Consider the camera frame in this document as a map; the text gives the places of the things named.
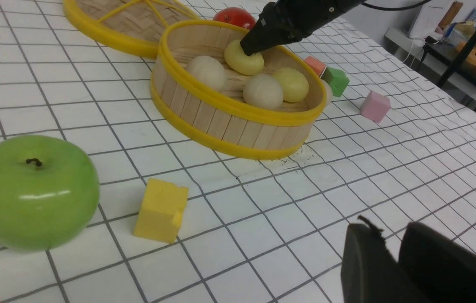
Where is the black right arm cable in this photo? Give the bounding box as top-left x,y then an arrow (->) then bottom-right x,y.
362,0 -> 432,11

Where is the woven bamboo steamer lid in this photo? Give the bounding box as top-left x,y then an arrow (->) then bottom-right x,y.
63,0 -> 198,59

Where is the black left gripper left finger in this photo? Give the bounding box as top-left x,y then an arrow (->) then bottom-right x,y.
341,215 -> 430,303

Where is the yellow bun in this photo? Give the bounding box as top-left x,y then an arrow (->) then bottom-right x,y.
223,40 -> 264,76
271,67 -> 309,103

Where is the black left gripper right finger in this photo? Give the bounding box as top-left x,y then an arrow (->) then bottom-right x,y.
398,222 -> 476,303

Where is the yellow foam cube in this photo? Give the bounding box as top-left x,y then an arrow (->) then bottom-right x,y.
133,178 -> 189,244

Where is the white box on table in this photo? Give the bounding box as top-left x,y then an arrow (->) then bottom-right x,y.
408,0 -> 453,40

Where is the green foam cube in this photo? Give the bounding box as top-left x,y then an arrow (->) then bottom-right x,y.
321,67 -> 350,97

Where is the white bun front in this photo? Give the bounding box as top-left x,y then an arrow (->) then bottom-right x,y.
243,74 -> 284,110

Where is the bamboo steamer tray yellow rim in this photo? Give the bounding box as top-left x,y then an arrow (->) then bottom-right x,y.
150,19 -> 326,160

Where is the red tomato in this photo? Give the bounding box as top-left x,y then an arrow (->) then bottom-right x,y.
213,7 -> 257,29

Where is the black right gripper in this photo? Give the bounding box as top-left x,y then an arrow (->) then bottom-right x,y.
240,0 -> 364,56

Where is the yellow bun front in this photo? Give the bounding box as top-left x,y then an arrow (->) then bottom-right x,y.
271,67 -> 309,103

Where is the white bun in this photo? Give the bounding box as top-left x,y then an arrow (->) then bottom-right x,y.
185,56 -> 227,91
243,74 -> 284,110
320,79 -> 333,106

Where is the pink foam cube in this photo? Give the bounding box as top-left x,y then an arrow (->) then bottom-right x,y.
360,90 -> 391,123

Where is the green apple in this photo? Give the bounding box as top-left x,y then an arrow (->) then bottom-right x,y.
0,135 -> 100,251

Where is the orange foam cube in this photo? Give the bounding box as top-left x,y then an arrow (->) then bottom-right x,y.
304,56 -> 326,77

